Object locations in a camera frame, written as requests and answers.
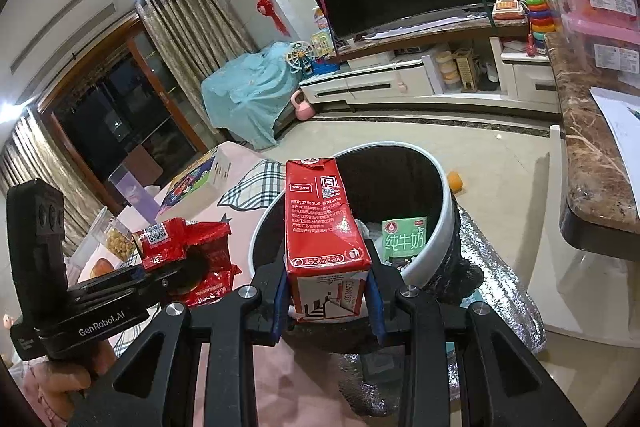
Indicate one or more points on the person's left hand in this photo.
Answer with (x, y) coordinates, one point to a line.
(67, 382)

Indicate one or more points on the teal cloth cover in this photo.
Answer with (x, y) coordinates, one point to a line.
(250, 102)

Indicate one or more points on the colourful puzzle box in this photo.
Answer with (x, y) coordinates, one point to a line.
(195, 179)

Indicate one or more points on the small orange ball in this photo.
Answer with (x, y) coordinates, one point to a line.
(455, 182)

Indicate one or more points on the white tv cabinet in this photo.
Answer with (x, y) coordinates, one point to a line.
(375, 82)

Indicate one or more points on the brown perforated box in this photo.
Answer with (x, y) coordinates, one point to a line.
(465, 72)

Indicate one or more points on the red milk carton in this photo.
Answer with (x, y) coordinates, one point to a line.
(320, 227)

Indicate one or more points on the white paper sheet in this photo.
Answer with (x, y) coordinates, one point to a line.
(617, 117)

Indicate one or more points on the stacked yellow food containers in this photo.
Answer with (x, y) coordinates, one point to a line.
(446, 72)

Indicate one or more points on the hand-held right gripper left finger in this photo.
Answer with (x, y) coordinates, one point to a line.
(278, 307)

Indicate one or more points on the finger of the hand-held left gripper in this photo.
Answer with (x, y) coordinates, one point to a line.
(155, 278)
(192, 274)

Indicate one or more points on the silver foil mat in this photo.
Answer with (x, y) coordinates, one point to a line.
(500, 267)

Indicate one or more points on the brown marble counter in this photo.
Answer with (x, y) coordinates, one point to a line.
(585, 157)

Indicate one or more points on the pink kettlebell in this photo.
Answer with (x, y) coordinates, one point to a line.
(303, 107)

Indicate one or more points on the blue toy base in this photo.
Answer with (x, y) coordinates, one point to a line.
(326, 67)

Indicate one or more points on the yellow toy house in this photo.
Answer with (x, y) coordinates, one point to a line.
(321, 44)

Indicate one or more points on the beige patterned curtain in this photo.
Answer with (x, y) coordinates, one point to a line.
(45, 172)
(200, 27)

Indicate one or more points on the clear popcorn jar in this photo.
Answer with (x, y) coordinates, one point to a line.
(120, 242)

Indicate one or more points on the apple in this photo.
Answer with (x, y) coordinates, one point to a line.
(102, 268)

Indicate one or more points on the pen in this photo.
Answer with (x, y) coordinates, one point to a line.
(634, 112)

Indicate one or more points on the purple transparent box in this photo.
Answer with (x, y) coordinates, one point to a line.
(135, 192)

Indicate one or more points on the ferris wheel toy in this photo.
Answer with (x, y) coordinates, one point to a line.
(300, 57)

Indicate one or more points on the green milk carton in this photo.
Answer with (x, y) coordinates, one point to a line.
(405, 242)

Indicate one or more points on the toy cash register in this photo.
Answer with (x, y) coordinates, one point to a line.
(507, 9)

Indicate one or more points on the red snack packet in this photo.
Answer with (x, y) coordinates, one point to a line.
(165, 242)

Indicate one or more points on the white trash bin black bag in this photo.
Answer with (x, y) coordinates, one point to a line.
(440, 247)

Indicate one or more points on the wooden glass balcony door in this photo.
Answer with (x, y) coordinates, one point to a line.
(115, 107)

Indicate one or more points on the pink toy box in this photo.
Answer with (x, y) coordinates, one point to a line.
(321, 21)

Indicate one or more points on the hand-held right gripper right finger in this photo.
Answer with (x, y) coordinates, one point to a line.
(372, 307)

